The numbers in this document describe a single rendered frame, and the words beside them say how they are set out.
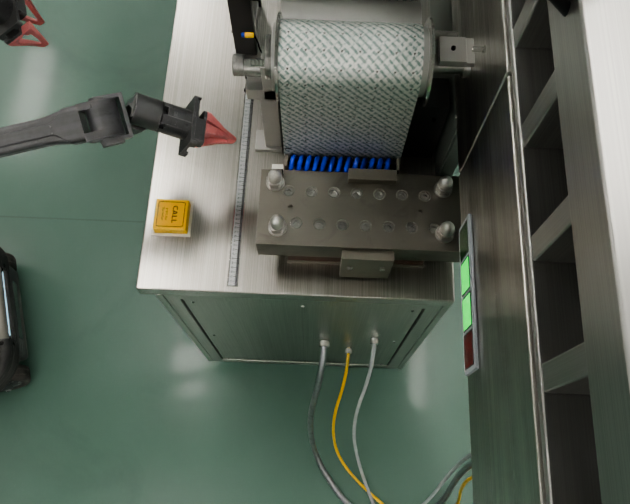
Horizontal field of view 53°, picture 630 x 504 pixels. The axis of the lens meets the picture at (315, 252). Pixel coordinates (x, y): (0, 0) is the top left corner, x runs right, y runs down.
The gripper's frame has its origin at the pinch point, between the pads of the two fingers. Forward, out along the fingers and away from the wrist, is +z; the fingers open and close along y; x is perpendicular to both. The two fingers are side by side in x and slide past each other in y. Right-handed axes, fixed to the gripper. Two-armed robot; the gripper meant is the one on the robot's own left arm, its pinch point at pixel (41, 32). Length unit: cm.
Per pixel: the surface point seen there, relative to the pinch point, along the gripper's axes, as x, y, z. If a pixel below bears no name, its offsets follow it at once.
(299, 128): -44, -43, 14
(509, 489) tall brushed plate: -61, -111, 0
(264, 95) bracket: -40, -34, 13
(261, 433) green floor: 33, -84, 100
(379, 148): -54, -48, 27
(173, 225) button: -9, -46, 18
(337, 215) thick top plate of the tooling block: -42, -58, 24
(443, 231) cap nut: -59, -68, 30
